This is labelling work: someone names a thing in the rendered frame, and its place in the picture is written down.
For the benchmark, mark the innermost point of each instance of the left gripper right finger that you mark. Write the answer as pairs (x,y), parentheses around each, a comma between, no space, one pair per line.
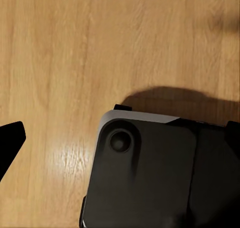
(232,137)

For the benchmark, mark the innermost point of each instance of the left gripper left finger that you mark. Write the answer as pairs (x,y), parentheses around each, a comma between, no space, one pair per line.
(12,137)

